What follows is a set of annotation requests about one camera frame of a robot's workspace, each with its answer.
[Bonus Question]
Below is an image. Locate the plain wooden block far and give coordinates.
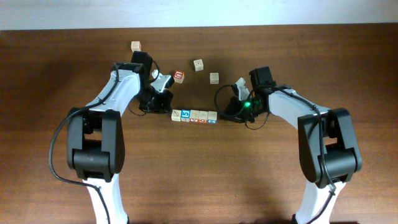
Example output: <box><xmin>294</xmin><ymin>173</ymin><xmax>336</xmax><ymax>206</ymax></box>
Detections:
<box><xmin>131</xmin><ymin>41</ymin><xmax>142</xmax><ymax>52</ymax></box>

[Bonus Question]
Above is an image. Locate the plain wooden block row end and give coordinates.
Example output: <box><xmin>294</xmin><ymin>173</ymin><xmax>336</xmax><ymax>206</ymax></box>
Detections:
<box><xmin>171</xmin><ymin>110</ymin><xmax>182</xmax><ymax>121</ymax></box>

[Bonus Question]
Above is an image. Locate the ice cream wooden block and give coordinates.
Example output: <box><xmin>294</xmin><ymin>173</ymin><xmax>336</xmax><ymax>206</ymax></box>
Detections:
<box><xmin>190</xmin><ymin>110</ymin><xmax>200</xmax><ymax>123</ymax></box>

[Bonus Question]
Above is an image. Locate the green R wooden block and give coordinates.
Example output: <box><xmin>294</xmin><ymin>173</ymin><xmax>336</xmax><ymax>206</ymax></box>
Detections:
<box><xmin>193</xmin><ymin>59</ymin><xmax>204</xmax><ymax>72</ymax></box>

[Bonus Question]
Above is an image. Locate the blue K wooden block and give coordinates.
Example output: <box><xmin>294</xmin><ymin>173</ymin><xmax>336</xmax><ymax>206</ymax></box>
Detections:
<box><xmin>208</xmin><ymin>111</ymin><xmax>217</xmax><ymax>124</ymax></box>

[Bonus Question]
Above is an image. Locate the red I wooden block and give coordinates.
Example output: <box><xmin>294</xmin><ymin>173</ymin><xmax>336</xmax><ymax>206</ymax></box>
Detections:
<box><xmin>198</xmin><ymin>111</ymin><xmax>208</xmax><ymax>123</ymax></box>

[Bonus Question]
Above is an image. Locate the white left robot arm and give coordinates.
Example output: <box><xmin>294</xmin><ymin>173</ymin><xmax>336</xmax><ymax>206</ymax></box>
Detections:
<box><xmin>67</xmin><ymin>51</ymin><xmax>174</xmax><ymax>223</ymax></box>

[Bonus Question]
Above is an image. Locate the green N wooden block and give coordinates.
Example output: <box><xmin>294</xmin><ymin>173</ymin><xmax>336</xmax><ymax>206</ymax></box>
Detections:
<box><xmin>210</xmin><ymin>73</ymin><xmax>220</xmax><ymax>85</ymax></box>

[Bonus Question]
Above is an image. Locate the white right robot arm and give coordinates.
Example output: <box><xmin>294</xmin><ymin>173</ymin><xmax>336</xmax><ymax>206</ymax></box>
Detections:
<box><xmin>217</xmin><ymin>67</ymin><xmax>363</xmax><ymax>223</ymax></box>

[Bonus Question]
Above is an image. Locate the red U wooden block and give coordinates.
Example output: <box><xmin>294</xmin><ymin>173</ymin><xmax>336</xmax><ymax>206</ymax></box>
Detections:
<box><xmin>174</xmin><ymin>70</ymin><xmax>185</xmax><ymax>84</ymax></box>

